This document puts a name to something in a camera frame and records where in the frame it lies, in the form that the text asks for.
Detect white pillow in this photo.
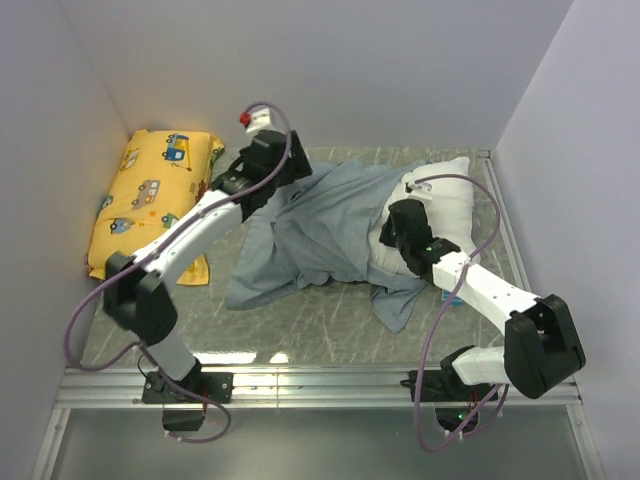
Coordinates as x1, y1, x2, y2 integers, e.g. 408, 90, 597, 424
368, 157, 476, 278

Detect grey striped pillowcase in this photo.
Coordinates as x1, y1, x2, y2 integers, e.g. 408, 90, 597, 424
225, 160, 425, 334

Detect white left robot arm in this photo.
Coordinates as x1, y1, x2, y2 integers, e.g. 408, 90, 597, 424
103, 130, 312, 402

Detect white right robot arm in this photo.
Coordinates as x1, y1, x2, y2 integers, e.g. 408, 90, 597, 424
381, 199, 586, 401

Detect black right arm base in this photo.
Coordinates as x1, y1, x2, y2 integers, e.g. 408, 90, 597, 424
400, 369, 505, 438

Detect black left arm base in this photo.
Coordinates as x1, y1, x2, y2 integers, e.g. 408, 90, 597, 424
140, 371, 234, 444

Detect blue pillow label tag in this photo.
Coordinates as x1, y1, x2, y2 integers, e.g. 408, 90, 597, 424
441, 290, 464, 306

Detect yellow car-print pillow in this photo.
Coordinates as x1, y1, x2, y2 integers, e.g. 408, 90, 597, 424
87, 130, 225, 280

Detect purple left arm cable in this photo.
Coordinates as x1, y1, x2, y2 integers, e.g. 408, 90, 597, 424
64, 101, 292, 444

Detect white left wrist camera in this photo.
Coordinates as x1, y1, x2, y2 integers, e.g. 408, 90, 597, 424
239, 108, 274, 135

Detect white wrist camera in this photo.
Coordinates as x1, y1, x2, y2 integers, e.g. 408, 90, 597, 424
405, 182, 433, 205
239, 108, 274, 135

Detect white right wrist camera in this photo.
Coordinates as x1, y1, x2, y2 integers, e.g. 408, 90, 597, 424
405, 182, 433, 205

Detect aluminium mounting rail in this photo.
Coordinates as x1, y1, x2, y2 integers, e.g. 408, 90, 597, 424
53, 363, 584, 412

